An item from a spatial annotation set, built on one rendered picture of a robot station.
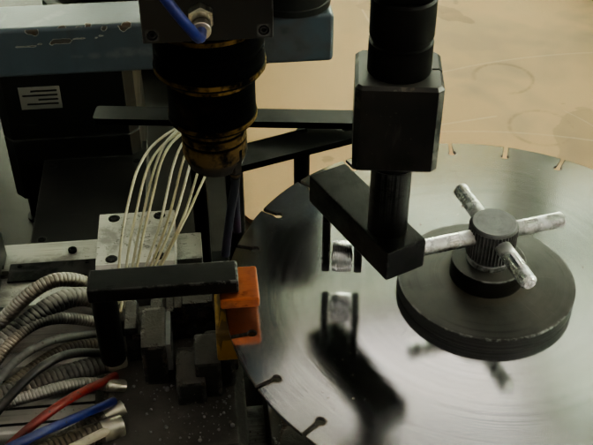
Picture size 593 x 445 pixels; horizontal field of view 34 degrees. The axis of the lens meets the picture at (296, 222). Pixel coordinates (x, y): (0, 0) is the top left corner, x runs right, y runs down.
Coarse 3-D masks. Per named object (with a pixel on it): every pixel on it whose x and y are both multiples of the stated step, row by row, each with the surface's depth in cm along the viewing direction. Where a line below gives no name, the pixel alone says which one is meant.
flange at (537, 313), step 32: (448, 256) 62; (544, 256) 62; (416, 288) 60; (448, 288) 59; (480, 288) 58; (512, 288) 59; (544, 288) 60; (416, 320) 59; (448, 320) 58; (480, 320) 57; (512, 320) 57; (544, 320) 58
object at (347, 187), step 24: (336, 168) 58; (312, 192) 58; (336, 192) 56; (360, 192) 56; (384, 192) 51; (408, 192) 52; (336, 216) 56; (360, 216) 54; (384, 216) 52; (360, 240) 54; (384, 240) 53; (408, 240) 53; (360, 264) 59; (384, 264) 53; (408, 264) 53
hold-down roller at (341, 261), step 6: (336, 240) 60; (342, 240) 60; (336, 246) 60; (342, 246) 59; (348, 246) 60; (336, 252) 59; (342, 252) 59; (348, 252) 59; (336, 258) 59; (342, 258) 59; (348, 258) 59; (336, 264) 59; (342, 264) 59; (348, 264) 59; (336, 270) 60; (342, 270) 60; (348, 270) 60
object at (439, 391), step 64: (448, 192) 69; (512, 192) 69; (576, 192) 69; (256, 256) 64; (320, 256) 64; (576, 256) 64; (256, 320) 59; (320, 320) 59; (384, 320) 59; (576, 320) 59; (256, 384) 55; (320, 384) 55; (384, 384) 55; (448, 384) 55; (512, 384) 55; (576, 384) 55
